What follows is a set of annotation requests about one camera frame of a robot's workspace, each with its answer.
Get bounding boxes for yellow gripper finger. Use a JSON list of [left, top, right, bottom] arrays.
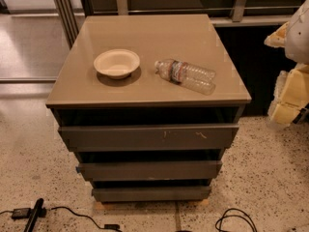
[[267, 64, 309, 126], [264, 22, 289, 48]]

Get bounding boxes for grey drawer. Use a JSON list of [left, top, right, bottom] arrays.
[[77, 160, 222, 181], [59, 124, 239, 152], [92, 186, 211, 202]]

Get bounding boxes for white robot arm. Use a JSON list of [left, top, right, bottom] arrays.
[[264, 0, 309, 128]]

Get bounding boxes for grey drawer cabinet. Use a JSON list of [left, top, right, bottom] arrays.
[[46, 14, 250, 189]]

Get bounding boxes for grey bottom drawer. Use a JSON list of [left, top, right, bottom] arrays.
[[92, 186, 211, 202]]

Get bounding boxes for grey top drawer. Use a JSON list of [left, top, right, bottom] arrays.
[[59, 124, 239, 152]]

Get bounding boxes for clear plastic water bottle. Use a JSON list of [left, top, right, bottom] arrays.
[[154, 59, 216, 95]]

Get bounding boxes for white paper bowl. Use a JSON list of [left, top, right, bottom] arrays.
[[94, 49, 140, 79]]

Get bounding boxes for black power adapter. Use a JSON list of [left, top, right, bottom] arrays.
[[12, 208, 31, 219]]

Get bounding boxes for dark object by wall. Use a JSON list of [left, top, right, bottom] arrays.
[[293, 103, 309, 124]]

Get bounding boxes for coiled black cable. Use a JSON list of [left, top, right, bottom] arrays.
[[214, 208, 258, 232]]

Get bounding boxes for black floor cable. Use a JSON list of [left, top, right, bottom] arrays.
[[50, 206, 123, 232]]

